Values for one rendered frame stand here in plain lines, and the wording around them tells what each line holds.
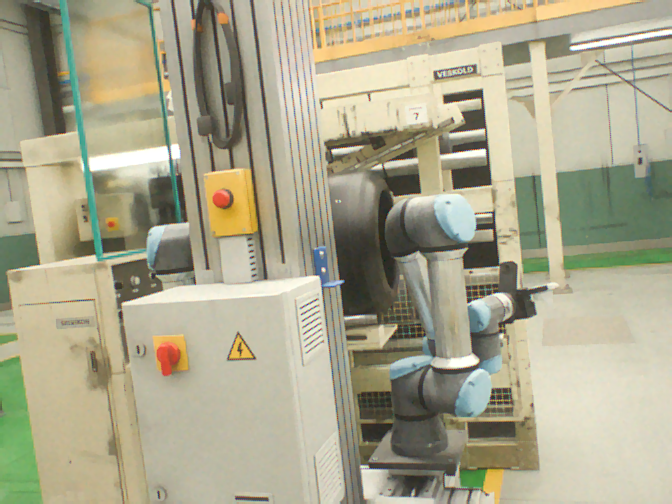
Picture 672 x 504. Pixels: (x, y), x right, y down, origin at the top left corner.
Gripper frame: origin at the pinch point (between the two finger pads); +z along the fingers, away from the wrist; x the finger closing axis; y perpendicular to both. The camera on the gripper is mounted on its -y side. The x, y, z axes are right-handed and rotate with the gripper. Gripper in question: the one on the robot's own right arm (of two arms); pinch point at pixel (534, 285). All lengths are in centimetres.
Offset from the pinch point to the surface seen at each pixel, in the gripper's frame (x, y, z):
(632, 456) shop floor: -41, 102, 132
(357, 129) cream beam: -89, -73, 40
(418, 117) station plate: -65, -71, 53
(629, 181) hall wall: -301, -47, 921
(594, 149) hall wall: -339, -112, 906
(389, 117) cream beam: -75, -75, 47
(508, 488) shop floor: -75, 97, 73
